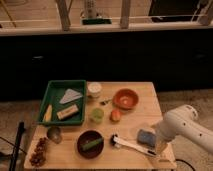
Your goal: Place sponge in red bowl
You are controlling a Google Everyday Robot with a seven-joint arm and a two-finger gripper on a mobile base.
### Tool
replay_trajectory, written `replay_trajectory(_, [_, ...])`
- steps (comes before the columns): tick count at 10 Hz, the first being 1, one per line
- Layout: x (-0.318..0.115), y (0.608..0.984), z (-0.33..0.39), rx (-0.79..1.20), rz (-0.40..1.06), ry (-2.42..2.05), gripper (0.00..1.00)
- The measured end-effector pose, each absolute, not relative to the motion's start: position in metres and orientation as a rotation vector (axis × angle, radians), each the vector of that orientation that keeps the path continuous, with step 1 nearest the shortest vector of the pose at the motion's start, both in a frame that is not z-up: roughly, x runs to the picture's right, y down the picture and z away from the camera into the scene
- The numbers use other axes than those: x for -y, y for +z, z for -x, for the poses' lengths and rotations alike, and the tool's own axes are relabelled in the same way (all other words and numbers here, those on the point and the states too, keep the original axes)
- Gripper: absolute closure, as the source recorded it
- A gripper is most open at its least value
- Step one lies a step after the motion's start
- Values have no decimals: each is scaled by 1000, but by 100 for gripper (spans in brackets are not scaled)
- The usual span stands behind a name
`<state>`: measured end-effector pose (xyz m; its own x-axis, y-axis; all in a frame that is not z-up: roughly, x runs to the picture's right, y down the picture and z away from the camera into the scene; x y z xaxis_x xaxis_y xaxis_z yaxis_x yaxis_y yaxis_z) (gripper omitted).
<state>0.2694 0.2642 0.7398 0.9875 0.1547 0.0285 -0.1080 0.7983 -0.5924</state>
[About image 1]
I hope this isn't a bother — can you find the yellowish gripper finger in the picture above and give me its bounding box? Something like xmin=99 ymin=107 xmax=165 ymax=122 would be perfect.
xmin=155 ymin=141 xmax=167 ymax=155

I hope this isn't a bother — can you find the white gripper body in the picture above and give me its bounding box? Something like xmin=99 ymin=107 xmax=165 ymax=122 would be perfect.
xmin=152 ymin=120 xmax=169 ymax=144

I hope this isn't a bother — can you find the blue sponge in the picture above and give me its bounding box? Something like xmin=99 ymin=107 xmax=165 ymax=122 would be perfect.
xmin=137 ymin=129 xmax=156 ymax=148

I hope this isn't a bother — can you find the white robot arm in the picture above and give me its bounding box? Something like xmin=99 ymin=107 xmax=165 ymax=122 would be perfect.
xmin=155 ymin=105 xmax=213 ymax=155

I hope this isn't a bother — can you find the red bowl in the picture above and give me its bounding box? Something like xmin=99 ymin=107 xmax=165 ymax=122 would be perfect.
xmin=113 ymin=88 xmax=139 ymax=110

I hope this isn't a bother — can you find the dark brown bowl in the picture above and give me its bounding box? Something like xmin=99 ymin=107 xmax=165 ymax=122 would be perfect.
xmin=77 ymin=130 xmax=104 ymax=159

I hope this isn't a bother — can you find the white dish brush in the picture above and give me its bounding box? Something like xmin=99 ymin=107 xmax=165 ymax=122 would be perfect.
xmin=110 ymin=134 xmax=156 ymax=157

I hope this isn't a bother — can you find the orange fruit toy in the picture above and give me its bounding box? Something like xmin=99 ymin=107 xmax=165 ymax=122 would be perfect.
xmin=110 ymin=109 xmax=121 ymax=122

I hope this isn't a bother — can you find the small dark metal clip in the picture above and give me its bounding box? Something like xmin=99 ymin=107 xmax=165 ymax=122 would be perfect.
xmin=100 ymin=98 xmax=112 ymax=105

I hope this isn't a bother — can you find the green small cup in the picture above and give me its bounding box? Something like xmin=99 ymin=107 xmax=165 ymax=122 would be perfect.
xmin=91 ymin=108 xmax=104 ymax=123

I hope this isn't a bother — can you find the green cucumber stick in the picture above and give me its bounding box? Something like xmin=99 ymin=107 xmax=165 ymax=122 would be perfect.
xmin=82 ymin=138 xmax=103 ymax=151

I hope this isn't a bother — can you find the white cup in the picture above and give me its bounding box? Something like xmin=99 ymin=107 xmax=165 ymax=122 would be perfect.
xmin=87 ymin=82 xmax=102 ymax=98

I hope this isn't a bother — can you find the tan wooden block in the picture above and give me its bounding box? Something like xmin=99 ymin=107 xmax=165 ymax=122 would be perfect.
xmin=57 ymin=104 xmax=79 ymax=120

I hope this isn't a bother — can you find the grey triangular cloth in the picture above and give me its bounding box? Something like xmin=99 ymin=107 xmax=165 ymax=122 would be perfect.
xmin=59 ymin=89 xmax=82 ymax=104

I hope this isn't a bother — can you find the green plastic tray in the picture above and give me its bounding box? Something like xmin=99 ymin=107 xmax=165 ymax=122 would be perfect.
xmin=38 ymin=80 xmax=86 ymax=126

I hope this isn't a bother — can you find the grey metal cup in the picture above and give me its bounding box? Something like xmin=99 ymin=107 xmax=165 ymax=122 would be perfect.
xmin=47 ymin=126 xmax=62 ymax=144

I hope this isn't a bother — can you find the yellow corn cob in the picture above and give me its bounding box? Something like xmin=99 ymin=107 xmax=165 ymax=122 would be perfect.
xmin=43 ymin=105 xmax=52 ymax=122

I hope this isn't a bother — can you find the green base stand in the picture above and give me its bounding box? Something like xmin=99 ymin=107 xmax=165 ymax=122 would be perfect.
xmin=82 ymin=18 xmax=112 ymax=25

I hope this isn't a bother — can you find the black pole left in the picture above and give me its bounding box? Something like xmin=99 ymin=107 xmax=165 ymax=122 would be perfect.
xmin=9 ymin=122 xmax=25 ymax=171

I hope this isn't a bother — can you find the black cable on floor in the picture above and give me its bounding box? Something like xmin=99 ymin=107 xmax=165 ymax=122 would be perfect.
xmin=175 ymin=157 xmax=198 ymax=171

